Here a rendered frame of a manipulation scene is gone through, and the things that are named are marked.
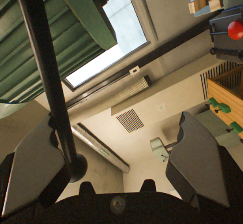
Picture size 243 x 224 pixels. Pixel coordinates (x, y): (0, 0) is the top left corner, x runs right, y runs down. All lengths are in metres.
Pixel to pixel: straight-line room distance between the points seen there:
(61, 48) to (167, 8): 1.56
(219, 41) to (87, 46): 0.30
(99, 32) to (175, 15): 1.58
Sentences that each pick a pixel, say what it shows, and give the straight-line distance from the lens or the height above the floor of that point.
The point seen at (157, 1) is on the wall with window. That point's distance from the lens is 1.65.
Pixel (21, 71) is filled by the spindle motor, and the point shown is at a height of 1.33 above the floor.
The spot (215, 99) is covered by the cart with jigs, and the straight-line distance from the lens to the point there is 1.78.
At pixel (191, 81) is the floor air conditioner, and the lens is 1.72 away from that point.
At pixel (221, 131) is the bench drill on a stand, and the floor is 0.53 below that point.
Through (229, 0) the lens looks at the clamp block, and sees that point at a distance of 0.39.
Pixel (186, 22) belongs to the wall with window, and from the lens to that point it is 1.80.
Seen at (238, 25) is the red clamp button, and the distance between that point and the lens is 0.29.
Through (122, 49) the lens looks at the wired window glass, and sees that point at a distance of 1.67.
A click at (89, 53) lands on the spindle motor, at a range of 0.20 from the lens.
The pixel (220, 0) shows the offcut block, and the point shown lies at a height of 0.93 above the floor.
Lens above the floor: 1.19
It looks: 13 degrees up
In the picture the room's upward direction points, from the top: 118 degrees counter-clockwise
